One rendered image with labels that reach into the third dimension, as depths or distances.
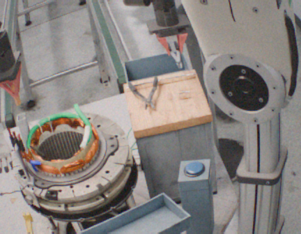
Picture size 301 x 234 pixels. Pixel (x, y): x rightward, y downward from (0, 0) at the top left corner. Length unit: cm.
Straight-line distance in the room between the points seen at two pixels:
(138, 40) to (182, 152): 240
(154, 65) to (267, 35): 95
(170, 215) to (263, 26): 63
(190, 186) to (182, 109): 23
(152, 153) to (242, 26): 77
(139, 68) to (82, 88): 186
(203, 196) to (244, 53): 59
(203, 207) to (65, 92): 226
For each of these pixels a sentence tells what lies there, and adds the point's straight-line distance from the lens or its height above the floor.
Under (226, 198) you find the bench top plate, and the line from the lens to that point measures 179.
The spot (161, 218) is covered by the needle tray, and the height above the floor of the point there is 102.
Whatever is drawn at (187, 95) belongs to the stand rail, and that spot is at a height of 108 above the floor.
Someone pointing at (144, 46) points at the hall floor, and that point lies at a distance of 396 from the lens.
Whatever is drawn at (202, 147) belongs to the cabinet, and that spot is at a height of 96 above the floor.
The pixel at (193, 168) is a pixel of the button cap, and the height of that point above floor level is 104.
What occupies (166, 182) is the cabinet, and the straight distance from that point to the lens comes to 174.
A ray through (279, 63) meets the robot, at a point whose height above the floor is 149.
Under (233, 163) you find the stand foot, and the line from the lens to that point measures 303.
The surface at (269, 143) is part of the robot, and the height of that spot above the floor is 126.
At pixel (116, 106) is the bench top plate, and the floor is 78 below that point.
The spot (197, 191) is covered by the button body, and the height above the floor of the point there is 99.
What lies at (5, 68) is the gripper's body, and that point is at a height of 136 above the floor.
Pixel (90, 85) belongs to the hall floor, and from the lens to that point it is 373.
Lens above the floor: 206
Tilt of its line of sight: 37 degrees down
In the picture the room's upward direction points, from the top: 11 degrees counter-clockwise
